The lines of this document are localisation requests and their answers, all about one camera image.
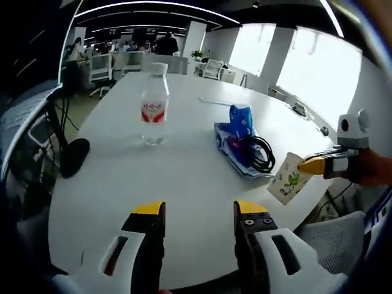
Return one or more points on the white table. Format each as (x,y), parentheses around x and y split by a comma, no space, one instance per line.
(122,183)

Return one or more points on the potted plant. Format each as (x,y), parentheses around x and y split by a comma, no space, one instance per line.
(197,55)

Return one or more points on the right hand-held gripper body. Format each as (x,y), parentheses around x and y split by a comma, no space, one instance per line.
(353,131)

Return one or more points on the person's right hand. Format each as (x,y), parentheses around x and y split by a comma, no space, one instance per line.
(375,167)

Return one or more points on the wide window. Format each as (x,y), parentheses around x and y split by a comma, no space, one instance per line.
(318,70)

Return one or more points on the white printed paper cup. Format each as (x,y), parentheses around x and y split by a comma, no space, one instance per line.
(284,186)

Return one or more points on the black mouse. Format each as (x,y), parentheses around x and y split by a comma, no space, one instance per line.
(324,131)

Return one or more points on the white office chair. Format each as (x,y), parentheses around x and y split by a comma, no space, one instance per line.
(212,69)
(101,69)

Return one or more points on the white desk partition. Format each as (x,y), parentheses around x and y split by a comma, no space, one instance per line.
(171,64)

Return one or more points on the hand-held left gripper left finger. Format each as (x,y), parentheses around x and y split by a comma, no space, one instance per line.
(147,245)

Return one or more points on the open laptop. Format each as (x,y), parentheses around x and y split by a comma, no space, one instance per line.
(24,107)

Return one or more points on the black laptop stand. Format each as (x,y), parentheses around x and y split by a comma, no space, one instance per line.
(59,122)

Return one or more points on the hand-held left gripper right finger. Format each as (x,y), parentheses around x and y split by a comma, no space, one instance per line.
(260,245)

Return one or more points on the black round object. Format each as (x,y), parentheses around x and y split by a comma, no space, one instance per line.
(75,157)

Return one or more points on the narrow window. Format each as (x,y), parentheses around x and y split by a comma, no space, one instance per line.
(251,49)

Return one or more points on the white device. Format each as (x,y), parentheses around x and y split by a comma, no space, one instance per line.
(300,108)

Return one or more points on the clear water bottle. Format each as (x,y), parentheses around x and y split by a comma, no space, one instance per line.
(154,92)

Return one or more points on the blue patterned packet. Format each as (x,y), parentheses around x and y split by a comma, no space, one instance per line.
(225,137)

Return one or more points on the grey mesh chair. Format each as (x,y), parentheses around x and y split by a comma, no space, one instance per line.
(333,242)

